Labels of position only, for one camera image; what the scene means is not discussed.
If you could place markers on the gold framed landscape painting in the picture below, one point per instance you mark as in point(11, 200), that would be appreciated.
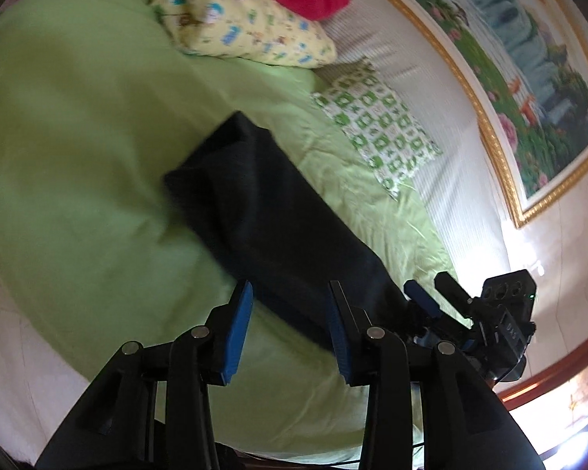
point(524, 66)

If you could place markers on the green white patterned pillow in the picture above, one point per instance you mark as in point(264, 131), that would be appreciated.
point(378, 124)

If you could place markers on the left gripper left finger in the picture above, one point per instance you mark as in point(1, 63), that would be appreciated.
point(148, 407)

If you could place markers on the red wooden window frame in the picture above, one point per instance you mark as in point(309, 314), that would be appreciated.
point(552, 409)

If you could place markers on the green bed sheet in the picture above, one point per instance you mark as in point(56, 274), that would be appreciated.
point(95, 107)

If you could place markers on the black fleece pants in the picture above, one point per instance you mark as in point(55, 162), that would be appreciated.
point(264, 223)

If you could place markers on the yellow cartoon print pillow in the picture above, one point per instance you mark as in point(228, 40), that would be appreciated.
point(257, 30)

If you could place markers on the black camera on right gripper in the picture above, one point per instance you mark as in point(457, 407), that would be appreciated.
point(516, 291)

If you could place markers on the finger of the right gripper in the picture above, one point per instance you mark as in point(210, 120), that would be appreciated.
point(422, 298)
point(451, 290)

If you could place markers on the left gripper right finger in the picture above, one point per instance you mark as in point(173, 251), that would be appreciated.
point(465, 424)

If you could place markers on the white striped mattress cover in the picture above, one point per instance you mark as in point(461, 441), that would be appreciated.
point(456, 187)

